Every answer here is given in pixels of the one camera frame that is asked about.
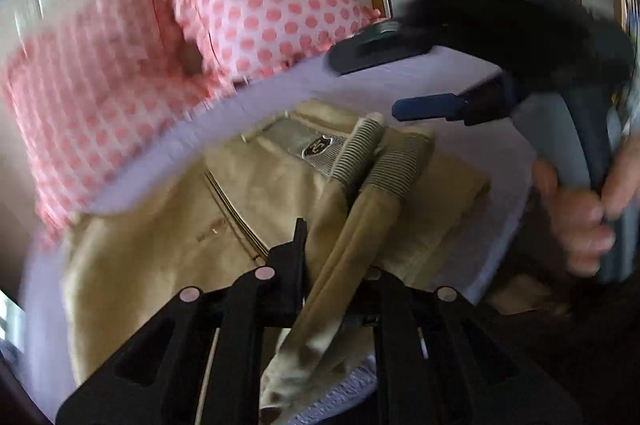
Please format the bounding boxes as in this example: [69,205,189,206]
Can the khaki tan pants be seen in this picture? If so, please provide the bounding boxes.
[63,101,490,424]

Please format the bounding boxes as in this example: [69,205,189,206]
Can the dark fuzzy sleeve forearm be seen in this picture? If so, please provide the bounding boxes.
[404,0,634,92]

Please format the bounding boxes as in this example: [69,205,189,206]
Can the person's right hand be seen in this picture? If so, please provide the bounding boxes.
[533,136,639,277]

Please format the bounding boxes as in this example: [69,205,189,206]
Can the lavender bed sheet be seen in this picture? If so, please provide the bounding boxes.
[23,48,534,419]

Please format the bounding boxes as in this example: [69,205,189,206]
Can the large pink polka-dot pillow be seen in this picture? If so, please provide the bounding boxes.
[1,0,234,242]

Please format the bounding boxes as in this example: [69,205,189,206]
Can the white wall switch plate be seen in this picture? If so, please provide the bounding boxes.
[13,0,58,39]

